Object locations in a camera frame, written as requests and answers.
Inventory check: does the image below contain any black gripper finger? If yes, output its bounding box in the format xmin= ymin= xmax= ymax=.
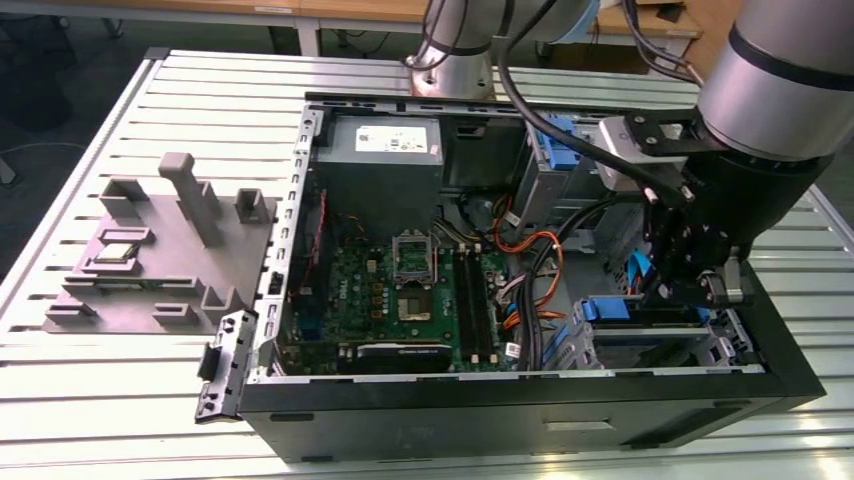
xmin=640 ymin=199 xmax=684 ymax=307
xmin=669 ymin=212 xmax=726 ymax=307

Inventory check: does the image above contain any hard disk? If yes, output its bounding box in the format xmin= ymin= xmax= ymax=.
xmin=544 ymin=294 xmax=714 ymax=374

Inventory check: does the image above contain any grey metal disk bay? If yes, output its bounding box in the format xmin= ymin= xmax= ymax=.
xmin=544 ymin=293 xmax=744 ymax=374

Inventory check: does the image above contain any grey metal drive cage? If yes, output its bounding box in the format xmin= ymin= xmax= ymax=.
xmin=512 ymin=114 xmax=653 ymax=236

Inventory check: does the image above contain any blue drive latch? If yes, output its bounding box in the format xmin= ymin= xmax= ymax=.
xmin=537 ymin=115 xmax=585 ymax=172

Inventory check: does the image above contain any black RAM slot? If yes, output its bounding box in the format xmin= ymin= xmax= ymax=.
xmin=453 ymin=243 xmax=476 ymax=364
xmin=469 ymin=243 xmax=493 ymax=364
xmin=460 ymin=243 xmax=484 ymax=364

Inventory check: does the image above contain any wooden cabinet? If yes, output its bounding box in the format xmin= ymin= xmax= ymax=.
xmin=686 ymin=0 xmax=742 ymax=81

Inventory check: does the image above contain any CPU socket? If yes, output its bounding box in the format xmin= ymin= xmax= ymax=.
xmin=397 ymin=293 xmax=448 ymax=326

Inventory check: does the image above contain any metal socket cover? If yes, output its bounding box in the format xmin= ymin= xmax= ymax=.
xmin=391 ymin=230 xmax=442 ymax=292

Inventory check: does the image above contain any grey power supply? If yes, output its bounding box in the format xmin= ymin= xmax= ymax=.
xmin=311 ymin=114 xmax=448 ymax=246

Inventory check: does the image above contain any black graphics card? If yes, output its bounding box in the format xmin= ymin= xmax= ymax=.
xmin=335 ymin=341 xmax=457 ymax=376

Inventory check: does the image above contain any black PC case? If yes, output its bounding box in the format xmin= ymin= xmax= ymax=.
xmin=237 ymin=91 xmax=829 ymax=464

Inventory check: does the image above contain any green motherboard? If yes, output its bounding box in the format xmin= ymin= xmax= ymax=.
xmin=278 ymin=214 xmax=530 ymax=376

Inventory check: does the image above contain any blue expansion slot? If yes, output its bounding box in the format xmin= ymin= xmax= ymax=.
xmin=298 ymin=313 xmax=323 ymax=346

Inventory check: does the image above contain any grey parts rack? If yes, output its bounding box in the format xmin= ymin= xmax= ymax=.
xmin=41 ymin=152 xmax=282 ymax=337

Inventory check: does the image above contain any green RAM stick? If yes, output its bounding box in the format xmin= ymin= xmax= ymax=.
xmin=91 ymin=279 xmax=166 ymax=292

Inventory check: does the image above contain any silver CPU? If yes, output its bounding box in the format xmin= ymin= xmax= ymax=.
xmin=95 ymin=243 xmax=143 ymax=265

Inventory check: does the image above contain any black office chair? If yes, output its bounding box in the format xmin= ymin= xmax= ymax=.
xmin=0 ymin=12 xmax=77 ymax=134

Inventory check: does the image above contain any blue wire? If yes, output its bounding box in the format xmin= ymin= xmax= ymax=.
xmin=625 ymin=251 xmax=661 ymax=297

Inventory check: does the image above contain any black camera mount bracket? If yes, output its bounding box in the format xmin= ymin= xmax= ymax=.
xmin=626 ymin=110 xmax=733 ymax=157

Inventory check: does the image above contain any orange red wire bundle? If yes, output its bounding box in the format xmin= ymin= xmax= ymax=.
xmin=492 ymin=194 xmax=570 ymax=332

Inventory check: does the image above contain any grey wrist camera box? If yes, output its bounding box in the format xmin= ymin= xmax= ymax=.
xmin=597 ymin=117 xmax=689 ymax=194

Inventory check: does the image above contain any pale wire bundle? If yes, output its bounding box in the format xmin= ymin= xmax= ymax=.
xmin=494 ymin=273 xmax=557 ymax=307

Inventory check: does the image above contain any black corrugated hose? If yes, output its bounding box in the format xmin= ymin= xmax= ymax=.
xmin=497 ymin=0 xmax=696 ymax=207

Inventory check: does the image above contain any yellow black wire bundle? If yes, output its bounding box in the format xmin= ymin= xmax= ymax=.
xmin=432 ymin=215 xmax=500 ymax=247

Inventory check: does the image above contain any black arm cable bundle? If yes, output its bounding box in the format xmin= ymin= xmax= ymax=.
xmin=621 ymin=0 xmax=704 ymax=85

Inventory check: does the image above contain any thin red wire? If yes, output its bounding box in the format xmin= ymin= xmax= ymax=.
xmin=285 ymin=189 xmax=330 ymax=304

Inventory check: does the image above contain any wooden desk white frame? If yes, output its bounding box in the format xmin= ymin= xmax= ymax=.
xmin=57 ymin=0 xmax=322 ymax=57
xmin=318 ymin=0 xmax=706 ymax=77

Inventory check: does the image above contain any grey hinged case bracket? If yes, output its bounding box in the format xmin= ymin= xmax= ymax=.
xmin=193 ymin=308 xmax=262 ymax=426

